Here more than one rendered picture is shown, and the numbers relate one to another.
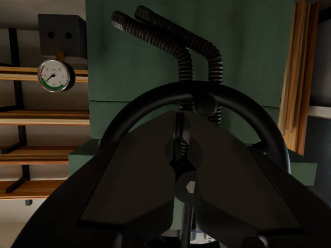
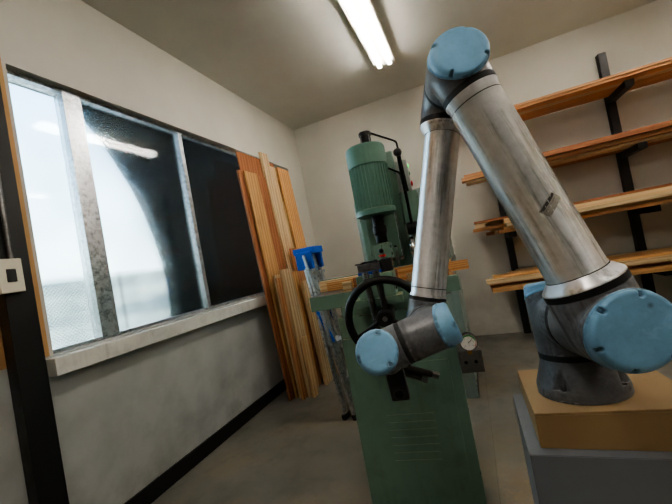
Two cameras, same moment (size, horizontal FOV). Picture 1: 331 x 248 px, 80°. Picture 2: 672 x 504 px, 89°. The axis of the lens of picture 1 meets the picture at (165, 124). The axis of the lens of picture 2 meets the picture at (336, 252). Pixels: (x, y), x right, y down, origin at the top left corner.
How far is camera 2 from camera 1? 0.97 m
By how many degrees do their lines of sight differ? 16
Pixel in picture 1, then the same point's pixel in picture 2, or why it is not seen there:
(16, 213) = (621, 29)
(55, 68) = (468, 346)
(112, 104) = not seen: hidden behind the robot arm
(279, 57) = (350, 365)
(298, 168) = (320, 307)
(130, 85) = not seen: hidden behind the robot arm
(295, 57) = (293, 348)
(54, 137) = (569, 176)
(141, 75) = not seen: hidden behind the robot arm
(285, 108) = (286, 298)
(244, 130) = (357, 323)
